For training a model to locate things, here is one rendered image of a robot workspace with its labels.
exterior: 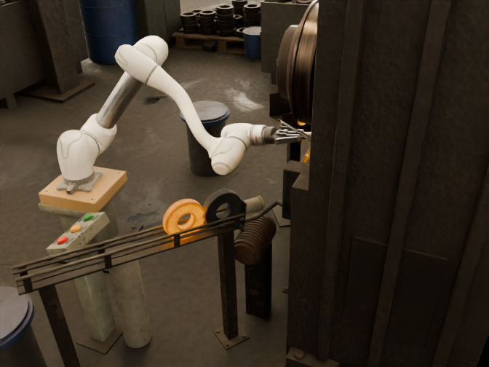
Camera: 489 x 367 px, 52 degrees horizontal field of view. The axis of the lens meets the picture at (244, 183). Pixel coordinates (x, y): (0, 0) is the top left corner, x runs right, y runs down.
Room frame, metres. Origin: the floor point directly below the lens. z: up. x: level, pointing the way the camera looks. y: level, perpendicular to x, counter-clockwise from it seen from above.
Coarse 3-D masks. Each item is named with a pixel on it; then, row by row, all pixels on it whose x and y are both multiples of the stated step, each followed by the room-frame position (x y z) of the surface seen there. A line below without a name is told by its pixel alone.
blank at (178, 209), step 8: (184, 200) 1.41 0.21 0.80; (192, 200) 1.43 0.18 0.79; (168, 208) 1.39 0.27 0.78; (176, 208) 1.38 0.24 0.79; (184, 208) 1.39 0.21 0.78; (192, 208) 1.41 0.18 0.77; (200, 208) 1.42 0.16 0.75; (168, 216) 1.36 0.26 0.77; (176, 216) 1.37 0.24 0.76; (192, 216) 1.42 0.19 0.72; (200, 216) 1.42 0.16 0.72; (168, 224) 1.36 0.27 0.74; (176, 224) 1.37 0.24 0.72; (184, 224) 1.42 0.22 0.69; (192, 224) 1.40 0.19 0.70; (200, 224) 1.42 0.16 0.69; (168, 232) 1.35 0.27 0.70
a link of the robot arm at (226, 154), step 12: (156, 72) 2.05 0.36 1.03; (156, 84) 2.03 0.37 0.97; (168, 84) 2.03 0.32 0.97; (180, 96) 2.00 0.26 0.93; (180, 108) 1.98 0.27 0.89; (192, 108) 1.96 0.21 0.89; (192, 120) 1.91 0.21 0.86; (192, 132) 1.89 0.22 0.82; (204, 132) 1.88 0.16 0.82; (204, 144) 1.84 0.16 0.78; (216, 144) 1.82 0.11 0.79; (228, 144) 1.83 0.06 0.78; (240, 144) 1.86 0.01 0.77; (216, 156) 1.79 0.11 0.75; (228, 156) 1.78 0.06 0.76; (240, 156) 1.82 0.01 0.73; (216, 168) 1.76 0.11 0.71; (228, 168) 1.75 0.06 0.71
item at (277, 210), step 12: (276, 96) 2.50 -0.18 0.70; (276, 108) 2.50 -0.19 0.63; (288, 108) 2.51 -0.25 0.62; (276, 120) 2.43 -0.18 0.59; (288, 120) 2.25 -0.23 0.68; (288, 144) 2.36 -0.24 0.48; (300, 144) 2.34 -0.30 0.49; (288, 156) 2.36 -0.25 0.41; (300, 156) 2.34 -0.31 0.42; (276, 216) 2.34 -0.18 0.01
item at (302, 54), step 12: (312, 12) 1.78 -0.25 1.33; (312, 24) 1.72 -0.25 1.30; (300, 36) 1.69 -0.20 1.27; (312, 36) 1.68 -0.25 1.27; (300, 48) 1.67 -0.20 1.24; (312, 48) 1.65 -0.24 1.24; (300, 60) 1.65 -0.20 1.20; (300, 72) 1.64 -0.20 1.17; (300, 84) 1.63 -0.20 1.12; (300, 96) 1.63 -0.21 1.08; (300, 108) 1.65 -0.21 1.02; (300, 120) 1.70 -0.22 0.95
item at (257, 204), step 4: (256, 196) 1.58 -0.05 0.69; (260, 196) 1.57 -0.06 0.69; (244, 200) 1.54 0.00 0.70; (248, 200) 1.54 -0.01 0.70; (252, 200) 1.54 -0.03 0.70; (256, 200) 1.55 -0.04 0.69; (260, 200) 1.55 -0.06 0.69; (248, 204) 1.52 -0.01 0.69; (252, 204) 1.53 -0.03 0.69; (256, 204) 1.54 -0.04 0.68; (260, 204) 1.54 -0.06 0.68; (264, 204) 1.55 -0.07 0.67; (248, 208) 1.51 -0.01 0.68; (252, 208) 1.52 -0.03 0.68; (256, 208) 1.53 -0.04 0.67; (260, 208) 1.54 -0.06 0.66; (248, 212) 1.51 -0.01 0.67; (252, 212) 1.52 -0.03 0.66
